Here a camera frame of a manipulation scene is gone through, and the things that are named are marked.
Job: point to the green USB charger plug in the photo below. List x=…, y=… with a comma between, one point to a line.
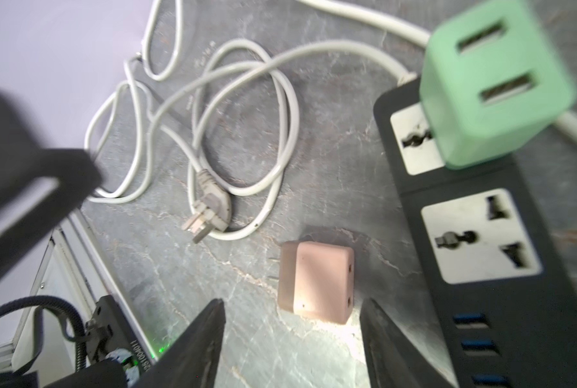
x=491, y=81

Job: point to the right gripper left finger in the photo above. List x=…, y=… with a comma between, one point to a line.
x=193, y=359

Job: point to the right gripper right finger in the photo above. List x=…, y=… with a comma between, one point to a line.
x=391, y=359

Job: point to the pink USB charger plug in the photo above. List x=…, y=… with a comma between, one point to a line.
x=316, y=280

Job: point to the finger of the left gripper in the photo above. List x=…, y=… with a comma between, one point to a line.
x=23, y=161

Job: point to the black power strip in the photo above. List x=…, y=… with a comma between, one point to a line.
x=507, y=309

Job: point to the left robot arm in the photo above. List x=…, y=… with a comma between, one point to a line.
x=63, y=320

